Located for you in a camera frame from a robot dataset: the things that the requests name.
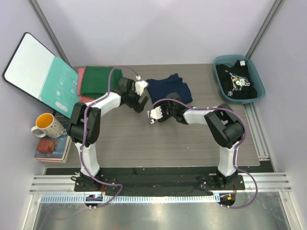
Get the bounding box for navy blue t shirt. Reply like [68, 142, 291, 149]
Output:
[146, 73, 193, 104]

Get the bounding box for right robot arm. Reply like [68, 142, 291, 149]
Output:
[148, 93, 246, 189]

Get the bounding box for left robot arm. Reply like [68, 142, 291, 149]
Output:
[68, 76, 148, 192]

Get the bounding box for stack of books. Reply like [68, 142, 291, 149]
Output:
[35, 122, 71, 163]

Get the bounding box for folded green t shirt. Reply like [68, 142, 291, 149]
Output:
[80, 66, 113, 99]

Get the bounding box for folded pink t shirt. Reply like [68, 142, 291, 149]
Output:
[76, 67, 96, 105]

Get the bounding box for black printed t shirt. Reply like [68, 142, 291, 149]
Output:
[215, 60, 258, 100]

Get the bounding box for teal plastic bin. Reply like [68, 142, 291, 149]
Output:
[213, 55, 265, 104]

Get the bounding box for yellow inside floral mug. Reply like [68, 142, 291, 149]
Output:
[30, 113, 64, 138]

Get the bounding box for red small box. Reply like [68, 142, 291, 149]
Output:
[36, 139, 56, 154]

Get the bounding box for white and teal board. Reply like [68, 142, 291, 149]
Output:
[2, 32, 79, 118]

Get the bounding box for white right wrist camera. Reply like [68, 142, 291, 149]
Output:
[147, 106, 163, 124]

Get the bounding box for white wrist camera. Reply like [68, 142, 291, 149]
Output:
[135, 75, 148, 96]
[147, 106, 163, 124]

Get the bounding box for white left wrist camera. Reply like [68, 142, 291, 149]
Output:
[135, 75, 148, 96]

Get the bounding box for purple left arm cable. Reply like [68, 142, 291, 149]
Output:
[80, 66, 142, 209]

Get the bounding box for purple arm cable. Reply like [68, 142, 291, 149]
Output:
[80, 66, 142, 209]
[152, 98, 259, 209]

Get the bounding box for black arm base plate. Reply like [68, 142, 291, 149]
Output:
[44, 166, 275, 192]

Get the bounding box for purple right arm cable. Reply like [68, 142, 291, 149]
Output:
[152, 98, 259, 209]

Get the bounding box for left aluminium frame post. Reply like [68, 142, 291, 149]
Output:
[28, 0, 71, 67]

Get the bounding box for aluminium frame post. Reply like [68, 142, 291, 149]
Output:
[28, 0, 71, 67]
[246, 0, 284, 59]

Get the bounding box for aluminium front rail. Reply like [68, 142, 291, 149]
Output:
[30, 172, 292, 204]

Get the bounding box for right aluminium frame post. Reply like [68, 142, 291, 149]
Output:
[246, 0, 284, 59]

